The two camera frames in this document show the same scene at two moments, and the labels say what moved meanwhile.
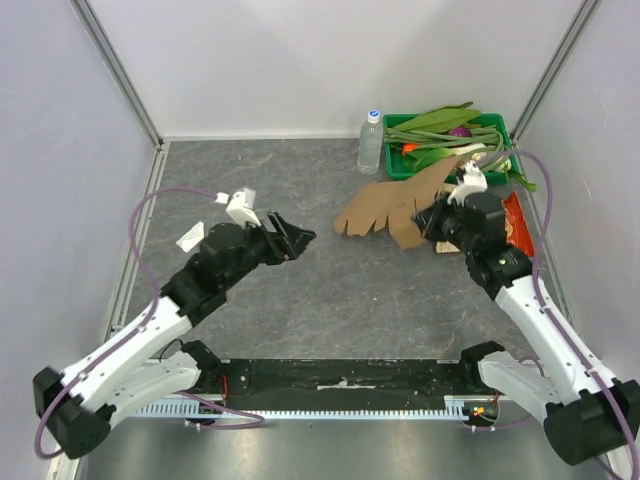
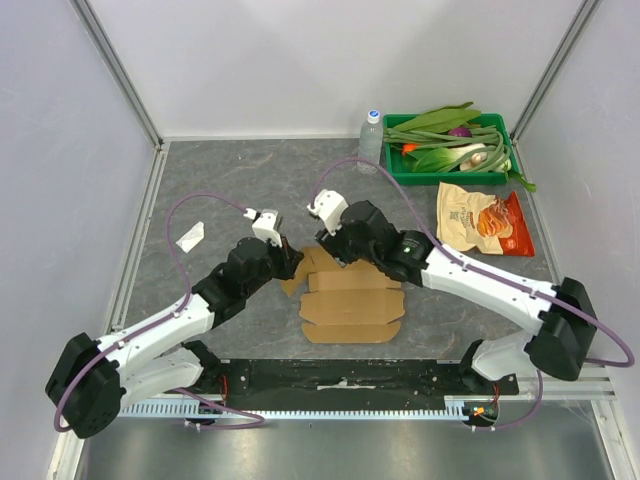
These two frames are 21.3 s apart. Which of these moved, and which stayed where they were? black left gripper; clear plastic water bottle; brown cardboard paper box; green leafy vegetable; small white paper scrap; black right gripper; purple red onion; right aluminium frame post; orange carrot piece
Moved: black left gripper; brown cardboard paper box; black right gripper
Stayed: right aluminium frame post; clear plastic water bottle; green leafy vegetable; purple red onion; orange carrot piece; small white paper scrap
